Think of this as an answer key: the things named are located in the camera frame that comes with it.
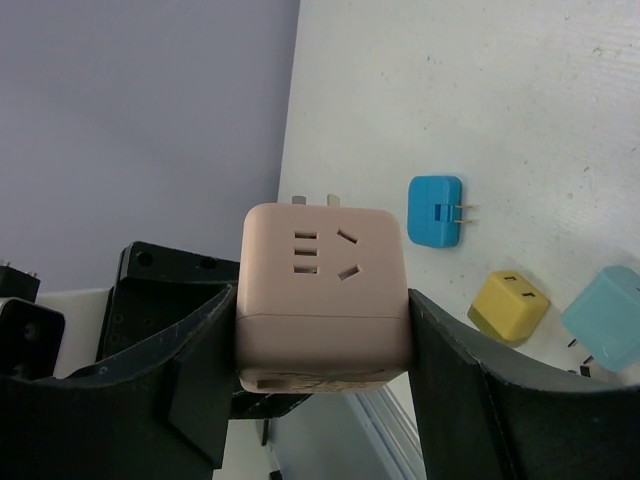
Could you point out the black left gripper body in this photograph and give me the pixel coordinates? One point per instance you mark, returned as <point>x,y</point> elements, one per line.
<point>165,280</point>

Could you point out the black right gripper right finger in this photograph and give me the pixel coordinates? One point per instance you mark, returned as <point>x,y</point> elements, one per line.
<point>486,411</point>

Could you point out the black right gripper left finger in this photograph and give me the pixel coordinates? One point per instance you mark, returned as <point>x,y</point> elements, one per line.
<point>50,429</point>

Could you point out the yellow olive plug adapter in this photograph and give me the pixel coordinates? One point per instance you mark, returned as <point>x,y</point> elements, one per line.
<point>508,308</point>

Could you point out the light teal plug adapter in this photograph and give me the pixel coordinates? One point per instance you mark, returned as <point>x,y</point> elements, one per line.
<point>604,318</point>

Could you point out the pink cube socket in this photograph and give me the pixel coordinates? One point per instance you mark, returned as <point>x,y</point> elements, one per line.
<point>322,300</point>

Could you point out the bright blue plug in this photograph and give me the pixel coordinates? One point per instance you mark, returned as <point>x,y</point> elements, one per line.
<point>434,211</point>

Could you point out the aluminium table front rail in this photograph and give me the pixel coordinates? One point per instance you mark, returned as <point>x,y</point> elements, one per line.
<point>392,433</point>

